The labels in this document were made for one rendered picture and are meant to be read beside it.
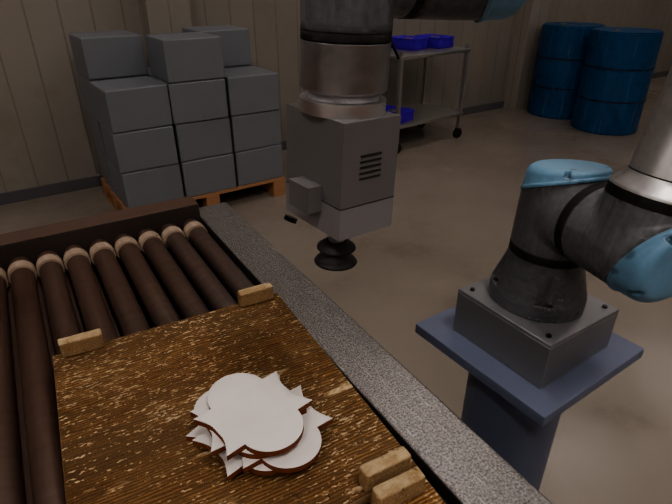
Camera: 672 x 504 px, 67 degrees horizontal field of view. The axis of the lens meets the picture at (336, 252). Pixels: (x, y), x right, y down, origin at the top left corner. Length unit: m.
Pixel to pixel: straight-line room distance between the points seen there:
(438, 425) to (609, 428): 1.50
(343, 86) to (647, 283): 0.44
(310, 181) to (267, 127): 3.15
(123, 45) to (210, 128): 0.70
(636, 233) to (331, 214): 0.39
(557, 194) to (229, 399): 0.51
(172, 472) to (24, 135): 3.69
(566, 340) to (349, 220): 0.48
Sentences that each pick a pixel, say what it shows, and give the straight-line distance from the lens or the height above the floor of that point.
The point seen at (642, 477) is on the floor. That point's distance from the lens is 2.05.
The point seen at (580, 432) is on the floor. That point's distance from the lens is 2.10.
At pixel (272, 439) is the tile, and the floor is 0.98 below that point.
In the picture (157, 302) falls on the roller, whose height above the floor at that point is 0.92.
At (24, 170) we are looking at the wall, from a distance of 4.25.
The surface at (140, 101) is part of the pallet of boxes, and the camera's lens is 3.27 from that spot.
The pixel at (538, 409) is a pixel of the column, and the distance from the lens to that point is 0.82.
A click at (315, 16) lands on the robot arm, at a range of 0.42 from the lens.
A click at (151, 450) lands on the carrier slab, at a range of 0.67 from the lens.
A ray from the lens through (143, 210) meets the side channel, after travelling 1.24.
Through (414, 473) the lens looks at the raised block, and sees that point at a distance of 0.59.
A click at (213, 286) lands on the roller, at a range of 0.96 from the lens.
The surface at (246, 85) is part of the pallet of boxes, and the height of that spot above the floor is 0.80.
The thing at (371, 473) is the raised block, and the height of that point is 0.96.
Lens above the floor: 1.42
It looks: 28 degrees down
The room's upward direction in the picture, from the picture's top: straight up
